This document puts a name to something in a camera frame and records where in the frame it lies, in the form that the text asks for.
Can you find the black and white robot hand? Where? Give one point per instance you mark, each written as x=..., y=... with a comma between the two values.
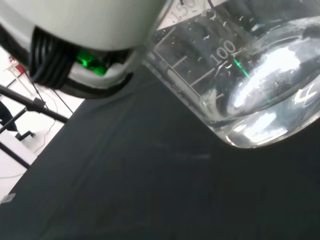
x=82, y=22

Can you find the black bench cloth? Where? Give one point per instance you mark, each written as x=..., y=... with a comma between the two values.
x=150, y=175

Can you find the clear tape strip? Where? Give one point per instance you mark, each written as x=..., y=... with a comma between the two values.
x=7, y=198

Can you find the black tripod frame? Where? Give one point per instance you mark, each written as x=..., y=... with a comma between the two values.
x=40, y=107

